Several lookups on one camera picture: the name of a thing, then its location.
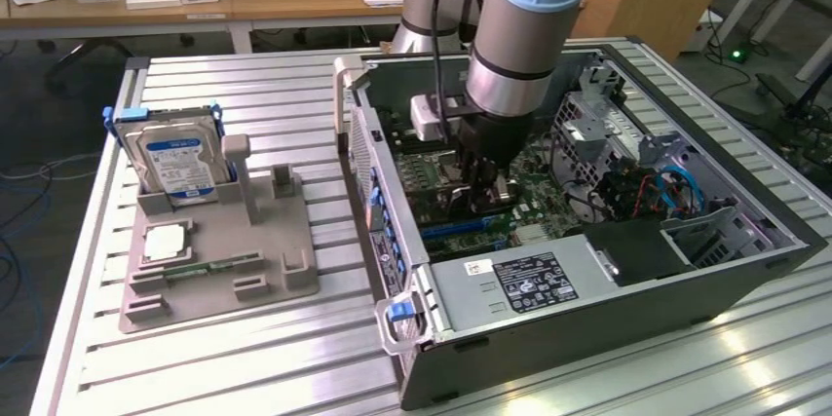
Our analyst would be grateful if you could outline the black floor stand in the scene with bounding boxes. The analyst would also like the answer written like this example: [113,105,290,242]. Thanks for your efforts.
[754,72,832,120]

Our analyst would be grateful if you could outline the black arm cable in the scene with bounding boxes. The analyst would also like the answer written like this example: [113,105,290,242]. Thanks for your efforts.
[430,0,460,144]

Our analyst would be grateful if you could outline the blue data wire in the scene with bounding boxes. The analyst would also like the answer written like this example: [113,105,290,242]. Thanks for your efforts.
[652,165,708,218]

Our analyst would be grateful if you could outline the red wire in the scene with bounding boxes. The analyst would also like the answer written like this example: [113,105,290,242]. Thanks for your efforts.
[638,174,690,217]

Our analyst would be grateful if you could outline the black open PC case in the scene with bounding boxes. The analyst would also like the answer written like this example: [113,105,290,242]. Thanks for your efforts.
[332,43,830,412]

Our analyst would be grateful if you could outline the grey power supply unit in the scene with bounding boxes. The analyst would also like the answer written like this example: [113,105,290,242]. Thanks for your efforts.
[425,235,618,334]

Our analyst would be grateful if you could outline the black plastic shroud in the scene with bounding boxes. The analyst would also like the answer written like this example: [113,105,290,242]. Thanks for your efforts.
[580,219,696,287]

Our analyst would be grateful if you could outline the hard disk blue rails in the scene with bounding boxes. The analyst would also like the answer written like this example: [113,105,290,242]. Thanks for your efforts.
[100,102,228,207]

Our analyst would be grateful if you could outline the green motherboard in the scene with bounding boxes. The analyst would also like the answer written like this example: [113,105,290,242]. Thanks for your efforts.
[386,121,584,264]

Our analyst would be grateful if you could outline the black RAM slot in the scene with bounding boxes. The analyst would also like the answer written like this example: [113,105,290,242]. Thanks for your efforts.
[393,140,460,153]

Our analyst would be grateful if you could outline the perforated metal disk bay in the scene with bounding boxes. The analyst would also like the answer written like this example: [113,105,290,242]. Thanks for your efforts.
[549,60,654,189]

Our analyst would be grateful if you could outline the grey plastic drive latch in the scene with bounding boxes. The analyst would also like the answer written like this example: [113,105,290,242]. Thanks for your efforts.
[636,132,684,178]

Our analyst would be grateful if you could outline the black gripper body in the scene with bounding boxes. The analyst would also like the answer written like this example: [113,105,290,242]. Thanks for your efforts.
[456,112,537,171]

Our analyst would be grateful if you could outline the long blue expansion slot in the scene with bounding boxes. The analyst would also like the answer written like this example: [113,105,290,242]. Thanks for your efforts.
[420,217,489,238]

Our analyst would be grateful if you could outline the black connector block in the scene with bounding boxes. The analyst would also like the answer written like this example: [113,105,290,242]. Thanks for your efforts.
[594,170,645,221]

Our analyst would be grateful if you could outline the CPU socket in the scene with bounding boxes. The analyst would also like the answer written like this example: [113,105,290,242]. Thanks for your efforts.
[433,147,464,186]

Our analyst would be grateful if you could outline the grey parts rack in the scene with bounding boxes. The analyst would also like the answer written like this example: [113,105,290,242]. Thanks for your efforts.
[116,132,324,335]

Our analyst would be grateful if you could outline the metal disk bay bracket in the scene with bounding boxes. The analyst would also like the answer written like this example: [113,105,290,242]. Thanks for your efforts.
[658,199,778,271]

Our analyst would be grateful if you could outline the white box red button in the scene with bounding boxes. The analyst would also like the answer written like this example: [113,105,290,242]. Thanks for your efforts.
[690,9,724,55]

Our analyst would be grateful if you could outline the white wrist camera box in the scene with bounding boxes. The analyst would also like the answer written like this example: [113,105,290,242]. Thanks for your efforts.
[408,95,460,143]

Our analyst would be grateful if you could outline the green GPU card black cooler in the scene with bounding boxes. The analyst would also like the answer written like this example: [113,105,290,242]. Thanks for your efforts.
[445,176,522,216]

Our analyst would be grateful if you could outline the black office chair base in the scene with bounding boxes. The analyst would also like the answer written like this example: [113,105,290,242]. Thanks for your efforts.
[37,35,141,94]

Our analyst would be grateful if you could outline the silver chipset heatsink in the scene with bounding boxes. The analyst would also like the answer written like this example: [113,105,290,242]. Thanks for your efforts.
[516,225,554,246]

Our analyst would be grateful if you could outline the green RAM stick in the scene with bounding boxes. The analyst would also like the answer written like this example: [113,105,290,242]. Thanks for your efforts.
[161,259,236,280]

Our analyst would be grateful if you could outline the silver CPU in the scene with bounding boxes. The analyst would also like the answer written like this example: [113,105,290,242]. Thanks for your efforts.
[141,224,186,261]

